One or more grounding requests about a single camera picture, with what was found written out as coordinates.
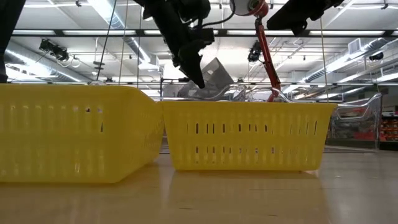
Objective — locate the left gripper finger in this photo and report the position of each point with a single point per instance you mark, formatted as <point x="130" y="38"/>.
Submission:
<point x="200" y="59"/>
<point x="188" y="62"/>

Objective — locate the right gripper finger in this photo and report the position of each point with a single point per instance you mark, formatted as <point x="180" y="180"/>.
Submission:
<point x="287" y="11"/>
<point x="287" y="21"/>

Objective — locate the dark grey plastic basket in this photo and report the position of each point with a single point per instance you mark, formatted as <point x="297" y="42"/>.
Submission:
<point x="217" y="76"/>

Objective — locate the yellow slotted plastic basket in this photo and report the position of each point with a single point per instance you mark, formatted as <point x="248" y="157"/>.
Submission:
<point x="62" y="155"/>
<point x="248" y="140"/>

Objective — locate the red desk lamp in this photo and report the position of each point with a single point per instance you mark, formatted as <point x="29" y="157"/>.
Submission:
<point x="264" y="43"/>

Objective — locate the black overhead light beam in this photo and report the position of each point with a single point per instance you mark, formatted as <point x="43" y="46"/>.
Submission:
<point x="93" y="32"/>

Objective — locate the black overhead camera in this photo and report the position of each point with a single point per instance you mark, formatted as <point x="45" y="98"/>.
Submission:
<point x="254" y="52"/>

